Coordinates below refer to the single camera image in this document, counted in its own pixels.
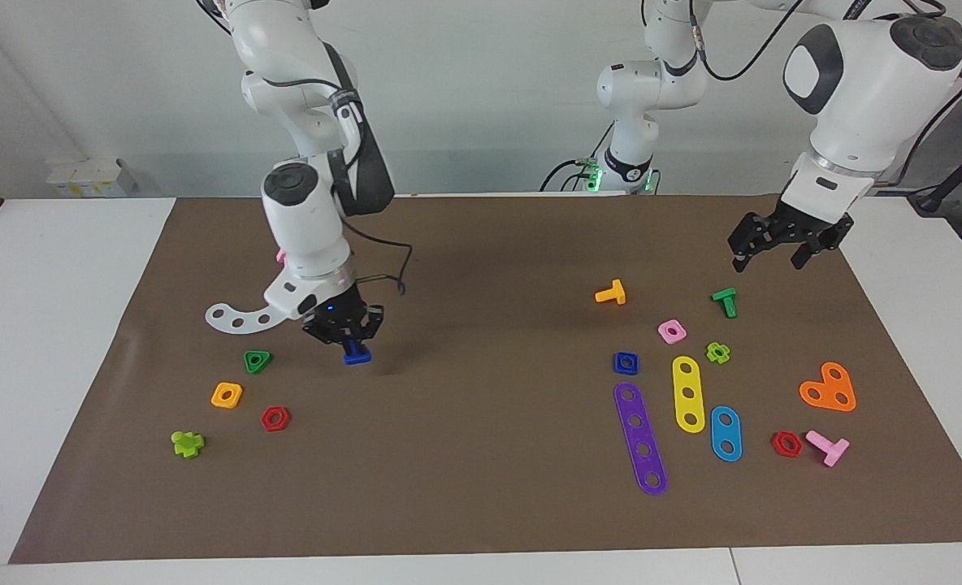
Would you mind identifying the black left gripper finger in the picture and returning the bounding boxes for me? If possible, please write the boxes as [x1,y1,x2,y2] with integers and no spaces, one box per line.
[729,232,768,274]
[790,234,838,271]

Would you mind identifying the white curved five-hole plate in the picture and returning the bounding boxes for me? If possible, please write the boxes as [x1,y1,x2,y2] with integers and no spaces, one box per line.
[205,288,284,335]

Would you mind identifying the orange heart-shaped plastic plate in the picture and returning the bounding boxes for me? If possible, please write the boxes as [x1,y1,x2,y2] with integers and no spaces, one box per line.
[799,362,857,413]

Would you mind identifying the yellow three-hole plastic plate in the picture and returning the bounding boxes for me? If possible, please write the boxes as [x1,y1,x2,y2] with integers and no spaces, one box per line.
[672,355,707,435]

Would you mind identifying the black stand pole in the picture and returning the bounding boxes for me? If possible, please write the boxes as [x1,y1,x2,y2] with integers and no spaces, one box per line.
[908,130,962,216]

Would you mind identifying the blue two-hole plastic plate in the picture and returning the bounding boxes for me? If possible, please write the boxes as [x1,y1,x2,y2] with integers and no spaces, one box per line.
[709,405,743,463]

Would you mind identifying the brown table mat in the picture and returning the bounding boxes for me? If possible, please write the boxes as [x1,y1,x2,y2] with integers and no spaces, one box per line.
[8,193,962,566]

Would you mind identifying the purple four-hole plastic plate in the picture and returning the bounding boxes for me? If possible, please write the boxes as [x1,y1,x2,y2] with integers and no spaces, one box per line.
[613,382,669,496]

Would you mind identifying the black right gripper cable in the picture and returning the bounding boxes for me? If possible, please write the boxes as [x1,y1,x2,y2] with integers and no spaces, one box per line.
[241,69,414,297]

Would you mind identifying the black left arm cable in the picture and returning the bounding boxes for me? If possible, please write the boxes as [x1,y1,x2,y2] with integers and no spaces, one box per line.
[687,0,962,189]

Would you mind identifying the black left base cables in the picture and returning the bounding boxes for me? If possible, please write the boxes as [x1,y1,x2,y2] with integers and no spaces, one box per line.
[539,122,613,193]

